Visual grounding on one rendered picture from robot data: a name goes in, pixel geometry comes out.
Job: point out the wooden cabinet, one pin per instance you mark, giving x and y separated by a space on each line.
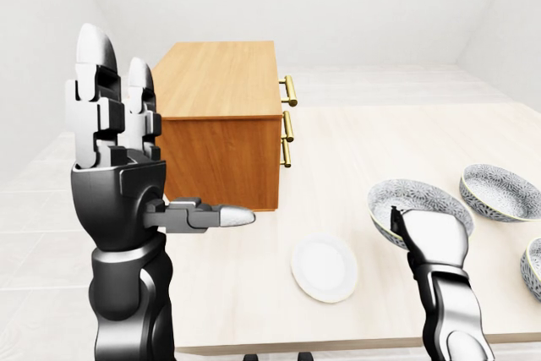
220 124

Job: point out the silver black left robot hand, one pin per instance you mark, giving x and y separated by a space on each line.
105 204

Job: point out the small dark shape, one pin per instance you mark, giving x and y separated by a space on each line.
304 357
251 357

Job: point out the black white patterned bowl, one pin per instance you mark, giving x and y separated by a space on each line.
498 192
533 266
416 196

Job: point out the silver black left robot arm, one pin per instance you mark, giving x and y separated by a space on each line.
122 306

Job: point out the white plate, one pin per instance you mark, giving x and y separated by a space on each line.
323 268

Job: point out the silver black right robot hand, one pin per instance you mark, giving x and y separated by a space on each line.
435 238

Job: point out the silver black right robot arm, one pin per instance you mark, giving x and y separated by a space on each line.
454 314

